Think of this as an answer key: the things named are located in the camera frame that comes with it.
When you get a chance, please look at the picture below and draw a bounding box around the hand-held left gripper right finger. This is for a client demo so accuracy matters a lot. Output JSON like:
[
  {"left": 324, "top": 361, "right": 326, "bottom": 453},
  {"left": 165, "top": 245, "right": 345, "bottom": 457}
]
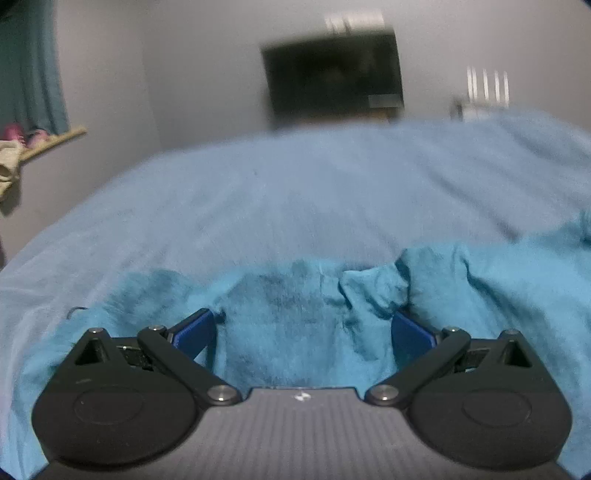
[{"left": 364, "top": 309, "right": 550, "bottom": 408}]

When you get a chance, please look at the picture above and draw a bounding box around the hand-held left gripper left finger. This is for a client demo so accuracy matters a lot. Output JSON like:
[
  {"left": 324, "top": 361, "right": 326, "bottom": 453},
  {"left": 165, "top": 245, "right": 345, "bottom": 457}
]
[{"left": 58, "top": 308, "right": 243, "bottom": 408}]

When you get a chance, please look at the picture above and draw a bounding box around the blue fleece blanket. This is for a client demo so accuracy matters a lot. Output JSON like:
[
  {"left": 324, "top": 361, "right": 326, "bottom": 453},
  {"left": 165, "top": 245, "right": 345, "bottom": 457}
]
[{"left": 0, "top": 108, "right": 591, "bottom": 416}]

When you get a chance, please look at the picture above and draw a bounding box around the wooden window sill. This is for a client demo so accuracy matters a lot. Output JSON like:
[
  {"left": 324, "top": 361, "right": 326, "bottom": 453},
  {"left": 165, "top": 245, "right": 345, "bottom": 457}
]
[{"left": 21, "top": 127, "right": 88, "bottom": 162}]

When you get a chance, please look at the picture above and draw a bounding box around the beige crumpled cloth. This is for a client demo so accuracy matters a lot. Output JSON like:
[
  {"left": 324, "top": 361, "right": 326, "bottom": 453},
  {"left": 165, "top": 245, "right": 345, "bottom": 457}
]
[{"left": 0, "top": 141, "right": 25, "bottom": 201}]

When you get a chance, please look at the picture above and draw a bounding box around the white wifi router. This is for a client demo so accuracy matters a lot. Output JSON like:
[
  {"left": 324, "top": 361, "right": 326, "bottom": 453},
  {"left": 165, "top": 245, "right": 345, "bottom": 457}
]
[{"left": 466, "top": 67, "right": 511, "bottom": 109}]

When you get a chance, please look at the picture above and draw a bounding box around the black flat screen monitor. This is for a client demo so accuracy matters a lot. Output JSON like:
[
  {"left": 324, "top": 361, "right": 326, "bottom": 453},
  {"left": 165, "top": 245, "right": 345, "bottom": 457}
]
[{"left": 261, "top": 32, "right": 404, "bottom": 130}]

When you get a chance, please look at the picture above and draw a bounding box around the teal window curtain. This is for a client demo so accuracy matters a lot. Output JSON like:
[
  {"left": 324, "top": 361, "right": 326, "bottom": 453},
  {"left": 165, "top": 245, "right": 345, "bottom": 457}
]
[{"left": 0, "top": 0, "right": 70, "bottom": 139}]

